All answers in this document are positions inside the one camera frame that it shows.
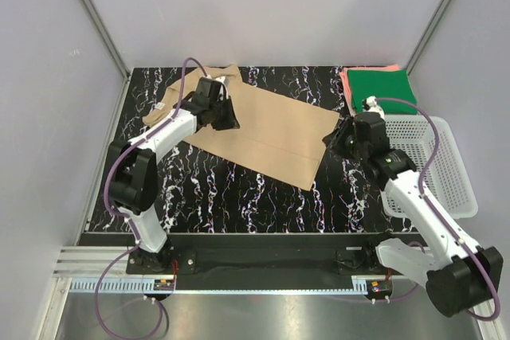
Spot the beige t shirt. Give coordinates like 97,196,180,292
143,65,339,190

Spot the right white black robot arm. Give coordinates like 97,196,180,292
323,111,504,320

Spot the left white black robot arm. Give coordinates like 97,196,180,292
103,76,240,273

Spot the white plastic mesh basket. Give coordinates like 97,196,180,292
386,115,478,219

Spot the green folded t shirt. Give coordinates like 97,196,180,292
347,70,417,113

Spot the pink folded t shirt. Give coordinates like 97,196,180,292
339,64,400,115

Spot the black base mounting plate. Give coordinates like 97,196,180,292
77,232,410,291

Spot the right small circuit board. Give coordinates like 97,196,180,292
370,280,393,293

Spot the small circuit board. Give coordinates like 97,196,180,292
370,280,393,293
154,278,175,291

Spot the left small circuit board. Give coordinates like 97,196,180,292
154,278,175,291

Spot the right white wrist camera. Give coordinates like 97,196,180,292
363,96,385,119

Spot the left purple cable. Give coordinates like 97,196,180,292
93,57,212,339

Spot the grey slotted cable duct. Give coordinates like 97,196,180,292
69,276,367,295

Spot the left aluminium frame post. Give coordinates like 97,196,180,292
80,0,131,80

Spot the aluminium frame post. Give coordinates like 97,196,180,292
80,0,131,80
405,0,453,76

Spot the right aluminium frame post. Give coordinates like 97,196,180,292
405,0,453,76

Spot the aluminium rail profile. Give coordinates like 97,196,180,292
53,246,132,277

